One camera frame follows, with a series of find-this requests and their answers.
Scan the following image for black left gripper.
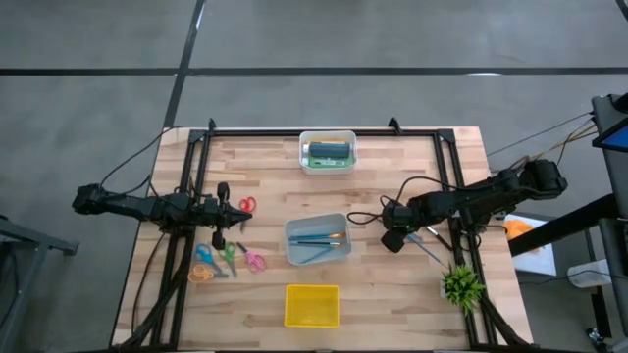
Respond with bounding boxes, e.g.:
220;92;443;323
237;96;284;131
200;181;254;252

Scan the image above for red scissors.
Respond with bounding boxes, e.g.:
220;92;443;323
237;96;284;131
237;195;258;233

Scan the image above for pink scissors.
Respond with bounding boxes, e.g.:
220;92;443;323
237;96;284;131
235;240;270;275

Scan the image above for blue paintbrush gold ferrule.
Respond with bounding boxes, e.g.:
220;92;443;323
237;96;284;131
405;233;449;271

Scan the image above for green scissors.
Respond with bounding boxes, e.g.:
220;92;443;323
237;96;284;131
217;241;239;279

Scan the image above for blue scissors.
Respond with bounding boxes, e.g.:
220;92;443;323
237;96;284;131
192;242;231;280

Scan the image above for orange scissors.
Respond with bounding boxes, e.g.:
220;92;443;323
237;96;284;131
186;263;217;286

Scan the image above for light grey plastic bin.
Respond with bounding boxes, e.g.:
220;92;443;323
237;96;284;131
284;211;354;268

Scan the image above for thin blue paintbrush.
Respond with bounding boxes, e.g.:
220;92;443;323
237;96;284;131
297;245;337;266
288;239;342;248

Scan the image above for yellow slotted plastic basket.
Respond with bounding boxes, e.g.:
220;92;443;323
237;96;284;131
284;283;341;329

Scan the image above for white plastic storage bin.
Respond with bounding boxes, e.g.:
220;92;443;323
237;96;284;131
298;129;359;177

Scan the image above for green packaging card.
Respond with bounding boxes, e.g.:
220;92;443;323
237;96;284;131
307;154;351;170

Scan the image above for artificial plant in white pot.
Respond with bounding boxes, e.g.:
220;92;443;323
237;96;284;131
440;263;488;318

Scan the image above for orange cloth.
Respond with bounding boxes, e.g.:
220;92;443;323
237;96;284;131
504;219;542;254

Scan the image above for white board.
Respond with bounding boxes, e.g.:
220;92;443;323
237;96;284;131
503;212;559;277

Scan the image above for black diagonal beam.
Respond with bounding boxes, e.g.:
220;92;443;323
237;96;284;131
507;192;628;258

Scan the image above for grey metal table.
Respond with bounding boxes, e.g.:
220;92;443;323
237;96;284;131
0;214;80;353

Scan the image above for blue lit monitor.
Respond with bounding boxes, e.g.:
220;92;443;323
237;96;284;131
592;122;628;154

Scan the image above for black aluminium rig frame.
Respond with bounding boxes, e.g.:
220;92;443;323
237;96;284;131
111;117;536;352

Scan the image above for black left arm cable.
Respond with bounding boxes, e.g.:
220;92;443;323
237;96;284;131
99;126;192;197

